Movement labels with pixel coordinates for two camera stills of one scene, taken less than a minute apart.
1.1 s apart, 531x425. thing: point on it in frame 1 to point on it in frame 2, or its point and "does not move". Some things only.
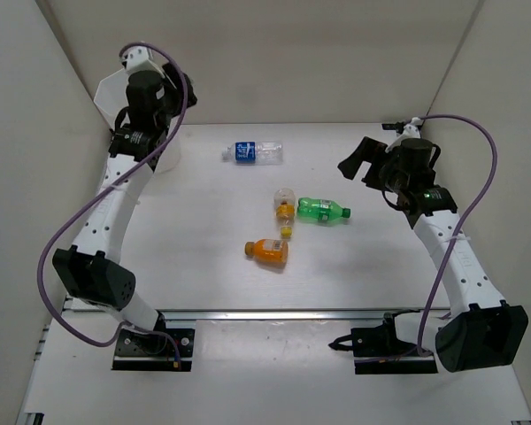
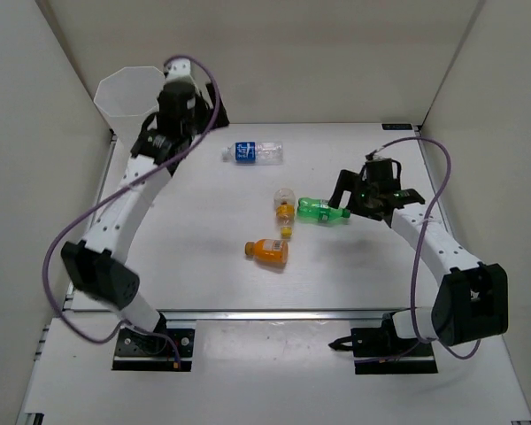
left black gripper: (176, 93) to (205, 112)
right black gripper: (373, 152) to (353, 181)
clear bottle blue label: (254, 152) does not move
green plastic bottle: (321, 209) does not move
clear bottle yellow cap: (284, 200) does not move
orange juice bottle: (267, 250) does not move
